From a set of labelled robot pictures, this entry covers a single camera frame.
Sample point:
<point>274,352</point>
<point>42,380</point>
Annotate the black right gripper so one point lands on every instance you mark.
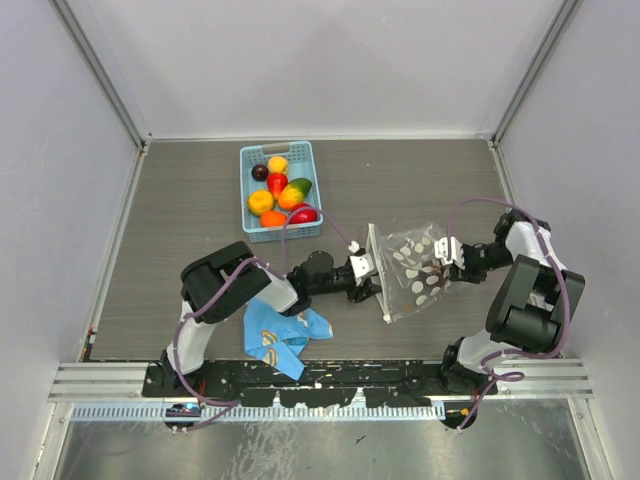
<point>467,274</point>

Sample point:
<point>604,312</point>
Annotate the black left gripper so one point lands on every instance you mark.
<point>360,293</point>

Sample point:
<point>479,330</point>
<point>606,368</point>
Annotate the clear polka dot zip bag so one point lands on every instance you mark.
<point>398,257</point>

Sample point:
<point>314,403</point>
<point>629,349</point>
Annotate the red fake apple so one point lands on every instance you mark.
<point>303,213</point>

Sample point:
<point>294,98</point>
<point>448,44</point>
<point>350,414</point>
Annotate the bright orange fake ball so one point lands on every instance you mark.
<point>272,219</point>

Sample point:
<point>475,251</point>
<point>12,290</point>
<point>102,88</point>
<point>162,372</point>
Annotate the orange fake fruit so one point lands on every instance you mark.
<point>294,193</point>

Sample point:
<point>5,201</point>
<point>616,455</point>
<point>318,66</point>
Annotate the yellow fake lemon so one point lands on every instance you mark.
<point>259,202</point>

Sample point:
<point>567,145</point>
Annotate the red fake strawberry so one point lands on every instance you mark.
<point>276,183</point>

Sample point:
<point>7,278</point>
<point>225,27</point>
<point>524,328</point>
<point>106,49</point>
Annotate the small orange fake tangerine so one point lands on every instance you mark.
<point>278,164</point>

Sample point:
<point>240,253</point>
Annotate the dark purple fake plum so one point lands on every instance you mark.
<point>260,172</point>

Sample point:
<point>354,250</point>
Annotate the dark red fake fruit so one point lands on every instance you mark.
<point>432,276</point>

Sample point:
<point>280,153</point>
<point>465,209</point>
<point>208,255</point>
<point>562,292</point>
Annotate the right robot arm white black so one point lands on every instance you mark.
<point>532,310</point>

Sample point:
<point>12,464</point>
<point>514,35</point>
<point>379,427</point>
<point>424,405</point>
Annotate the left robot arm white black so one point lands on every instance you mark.
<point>216,286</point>

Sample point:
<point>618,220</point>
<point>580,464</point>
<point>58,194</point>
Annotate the blue patterned cloth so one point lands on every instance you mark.
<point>278,340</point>

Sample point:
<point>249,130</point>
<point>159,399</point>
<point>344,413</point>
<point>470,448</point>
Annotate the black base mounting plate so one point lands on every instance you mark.
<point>326,383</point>

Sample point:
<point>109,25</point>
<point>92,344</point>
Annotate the light blue plastic basket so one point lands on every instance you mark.
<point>301,165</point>

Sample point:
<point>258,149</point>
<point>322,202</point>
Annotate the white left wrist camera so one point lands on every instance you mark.
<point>361,262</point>

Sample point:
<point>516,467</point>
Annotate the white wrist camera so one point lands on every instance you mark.
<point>448,252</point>
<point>361,262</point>

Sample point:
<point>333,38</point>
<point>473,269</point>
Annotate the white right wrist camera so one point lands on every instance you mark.
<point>448,252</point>

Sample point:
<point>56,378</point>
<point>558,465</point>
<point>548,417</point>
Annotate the white slotted cable duct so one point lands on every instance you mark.
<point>174,412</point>

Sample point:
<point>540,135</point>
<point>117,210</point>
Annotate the aluminium frame rail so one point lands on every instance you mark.
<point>98,382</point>

